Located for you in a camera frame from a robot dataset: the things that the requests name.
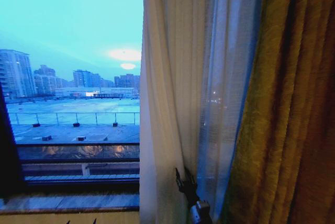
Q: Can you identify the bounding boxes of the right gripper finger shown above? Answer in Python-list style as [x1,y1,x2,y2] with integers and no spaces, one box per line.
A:
[184,166,198,186]
[175,167,183,192]

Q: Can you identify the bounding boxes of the sheer white curtain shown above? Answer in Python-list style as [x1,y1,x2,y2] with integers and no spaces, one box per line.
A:
[139,0,265,224]

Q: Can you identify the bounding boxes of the stone window sill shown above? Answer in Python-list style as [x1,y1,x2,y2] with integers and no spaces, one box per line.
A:
[0,193,140,216]

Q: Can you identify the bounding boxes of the metal rooftop railing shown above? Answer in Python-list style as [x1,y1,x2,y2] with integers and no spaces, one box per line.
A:
[7,111,140,128]

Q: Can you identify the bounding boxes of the reddish distant building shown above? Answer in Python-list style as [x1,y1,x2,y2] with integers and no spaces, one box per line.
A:
[114,73,141,89]

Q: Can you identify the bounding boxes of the long low white building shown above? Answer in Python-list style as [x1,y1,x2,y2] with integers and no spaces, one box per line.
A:
[54,86,140,99]

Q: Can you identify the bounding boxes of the thick yellow-brown curtain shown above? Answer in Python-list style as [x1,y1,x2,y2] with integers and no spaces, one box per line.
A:
[219,0,335,224]

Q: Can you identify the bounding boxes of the wide block building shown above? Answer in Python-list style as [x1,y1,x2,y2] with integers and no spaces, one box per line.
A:
[72,69,102,88]

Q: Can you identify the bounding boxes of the stepped mid-rise building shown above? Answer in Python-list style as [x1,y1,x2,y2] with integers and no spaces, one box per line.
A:
[33,64,64,96]

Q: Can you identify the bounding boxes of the tall apartment tower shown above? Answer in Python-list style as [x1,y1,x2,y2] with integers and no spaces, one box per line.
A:
[0,49,38,99]

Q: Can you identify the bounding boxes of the glass balcony guard rail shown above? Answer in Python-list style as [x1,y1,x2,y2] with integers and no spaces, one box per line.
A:
[15,142,140,164]

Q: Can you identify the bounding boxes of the dark window frame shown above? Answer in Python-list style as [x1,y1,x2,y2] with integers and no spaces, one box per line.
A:
[0,82,140,199]

